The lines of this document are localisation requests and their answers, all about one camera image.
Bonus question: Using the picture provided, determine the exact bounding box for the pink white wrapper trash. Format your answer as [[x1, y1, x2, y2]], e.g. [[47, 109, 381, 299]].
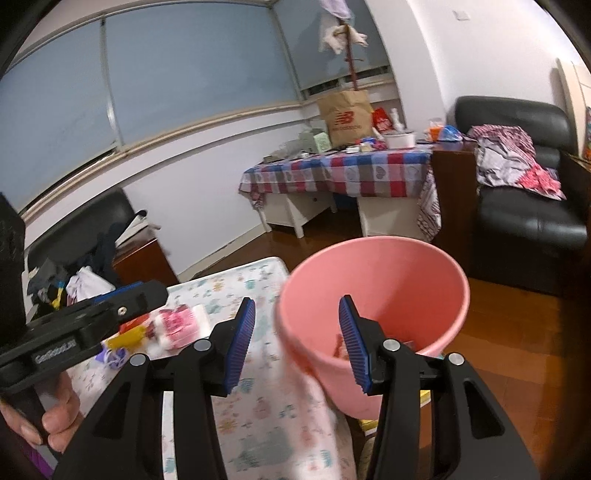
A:
[[149, 304, 212, 356]]

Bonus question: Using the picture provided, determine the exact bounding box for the purple white trash piece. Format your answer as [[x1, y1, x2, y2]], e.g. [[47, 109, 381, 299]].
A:
[[95, 346, 129, 370]]

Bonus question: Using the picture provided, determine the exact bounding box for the pink plastic trash bucket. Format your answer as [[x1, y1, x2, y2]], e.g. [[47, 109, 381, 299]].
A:
[[276, 236, 471, 420]]

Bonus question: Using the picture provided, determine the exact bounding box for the person's left hand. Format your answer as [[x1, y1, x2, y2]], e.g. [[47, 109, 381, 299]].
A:
[[1, 372, 83, 453]]

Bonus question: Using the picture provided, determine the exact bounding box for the brown wooden side cabinet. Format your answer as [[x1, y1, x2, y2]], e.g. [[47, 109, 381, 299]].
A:
[[112, 237, 179, 286]]

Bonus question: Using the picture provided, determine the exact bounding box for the yellow red toy piece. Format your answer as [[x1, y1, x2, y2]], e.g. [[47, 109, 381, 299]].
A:
[[104, 314, 149, 351]]

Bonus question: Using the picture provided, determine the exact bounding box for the yellow book on floor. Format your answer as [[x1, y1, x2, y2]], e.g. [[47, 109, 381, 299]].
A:
[[358, 389, 433, 437]]

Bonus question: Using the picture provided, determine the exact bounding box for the clothes pile on sofa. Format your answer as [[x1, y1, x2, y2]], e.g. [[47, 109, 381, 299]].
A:
[[26, 209, 150, 319]]

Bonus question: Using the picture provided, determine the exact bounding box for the black leather sofa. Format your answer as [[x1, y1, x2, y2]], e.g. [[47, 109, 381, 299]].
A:
[[27, 188, 135, 284]]

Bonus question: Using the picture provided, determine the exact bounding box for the floral tablecloth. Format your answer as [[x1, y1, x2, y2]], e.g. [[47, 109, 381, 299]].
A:
[[64, 256, 359, 480]]

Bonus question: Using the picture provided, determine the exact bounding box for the white desk under cloth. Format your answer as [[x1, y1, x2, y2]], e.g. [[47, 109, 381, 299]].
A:
[[257, 192, 425, 240]]

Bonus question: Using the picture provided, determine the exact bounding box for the black leather armchair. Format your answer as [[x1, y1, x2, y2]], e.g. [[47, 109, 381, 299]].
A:
[[455, 96, 590, 296]]

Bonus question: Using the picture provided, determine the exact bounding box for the checkered tablecloth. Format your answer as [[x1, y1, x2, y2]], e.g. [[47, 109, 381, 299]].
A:
[[238, 148, 442, 242]]

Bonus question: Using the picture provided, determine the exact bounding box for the dark wooden cabinet by armchair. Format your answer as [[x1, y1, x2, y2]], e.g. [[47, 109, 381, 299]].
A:
[[431, 142, 478, 275]]

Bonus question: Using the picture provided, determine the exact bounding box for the white round bowl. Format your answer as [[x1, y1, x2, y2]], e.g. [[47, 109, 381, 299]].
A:
[[383, 132, 416, 150]]

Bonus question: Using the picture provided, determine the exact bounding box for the green tissue box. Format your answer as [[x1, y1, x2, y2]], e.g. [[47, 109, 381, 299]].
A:
[[298, 130, 332, 154]]

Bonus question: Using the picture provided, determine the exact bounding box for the white figurine bottle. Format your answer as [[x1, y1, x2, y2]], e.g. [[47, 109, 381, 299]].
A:
[[391, 107, 406, 133]]

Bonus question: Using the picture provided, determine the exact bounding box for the orange box on table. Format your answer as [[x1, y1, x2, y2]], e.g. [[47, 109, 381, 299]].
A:
[[429, 118, 445, 142]]

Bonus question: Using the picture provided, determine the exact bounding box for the pile of clothes on armchair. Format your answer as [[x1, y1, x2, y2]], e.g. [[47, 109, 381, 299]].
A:
[[467, 124, 566, 201]]

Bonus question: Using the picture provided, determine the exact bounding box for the blue plastic bag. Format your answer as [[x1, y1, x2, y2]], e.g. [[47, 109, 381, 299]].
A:
[[437, 125, 464, 143]]

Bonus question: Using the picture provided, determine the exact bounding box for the red small gift bag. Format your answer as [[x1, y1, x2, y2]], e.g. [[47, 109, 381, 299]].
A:
[[372, 107, 394, 134]]

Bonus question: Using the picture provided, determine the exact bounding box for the brown paper shopping bag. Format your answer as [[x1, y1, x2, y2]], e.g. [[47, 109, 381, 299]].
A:
[[317, 90, 373, 148]]

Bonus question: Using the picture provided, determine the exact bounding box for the wooden coat rack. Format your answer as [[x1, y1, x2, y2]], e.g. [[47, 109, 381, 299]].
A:
[[318, 0, 368, 90]]

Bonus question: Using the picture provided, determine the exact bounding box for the white wall switch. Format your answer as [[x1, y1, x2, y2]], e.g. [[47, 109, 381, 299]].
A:
[[454, 10, 471, 21]]

